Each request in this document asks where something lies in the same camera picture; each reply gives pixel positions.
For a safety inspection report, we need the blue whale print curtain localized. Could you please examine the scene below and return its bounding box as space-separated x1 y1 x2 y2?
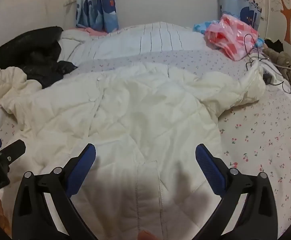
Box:
218 0 263 34
75 0 119 33

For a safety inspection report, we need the light blue cloth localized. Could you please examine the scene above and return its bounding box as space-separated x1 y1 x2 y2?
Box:
193 20 222 33

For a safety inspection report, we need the white striped quilt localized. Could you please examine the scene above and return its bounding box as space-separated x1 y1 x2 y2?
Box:
58 22 211 63

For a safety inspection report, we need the black cable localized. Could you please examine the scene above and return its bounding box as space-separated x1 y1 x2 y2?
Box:
243 34 271 72

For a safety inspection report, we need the bed with cherry print sheet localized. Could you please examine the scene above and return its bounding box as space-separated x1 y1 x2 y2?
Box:
0 21 291 240

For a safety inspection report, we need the white power strip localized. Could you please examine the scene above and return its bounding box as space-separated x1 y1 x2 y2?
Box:
259 60 285 85

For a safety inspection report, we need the black fleece garment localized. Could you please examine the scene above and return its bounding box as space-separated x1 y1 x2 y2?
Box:
0 26 64 67

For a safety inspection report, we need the olive garment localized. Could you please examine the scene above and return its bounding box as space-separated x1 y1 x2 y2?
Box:
262 46 291 93

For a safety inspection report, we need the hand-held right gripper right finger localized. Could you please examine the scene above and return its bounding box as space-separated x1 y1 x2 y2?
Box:
195 144 278 240

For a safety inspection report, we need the small black cloth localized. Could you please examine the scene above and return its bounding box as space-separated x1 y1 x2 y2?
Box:
264 38 283 52

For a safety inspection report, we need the pink cloth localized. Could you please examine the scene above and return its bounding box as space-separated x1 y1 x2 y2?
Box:
84 27 108 37

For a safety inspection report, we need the white quilted coat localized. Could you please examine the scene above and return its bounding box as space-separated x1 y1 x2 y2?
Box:
0 61 266 240

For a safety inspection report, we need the pink plastic bag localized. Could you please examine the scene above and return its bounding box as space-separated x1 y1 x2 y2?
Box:
204 14 260 61

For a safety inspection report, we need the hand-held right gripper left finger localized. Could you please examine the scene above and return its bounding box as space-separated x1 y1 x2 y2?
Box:
12 143 98 240

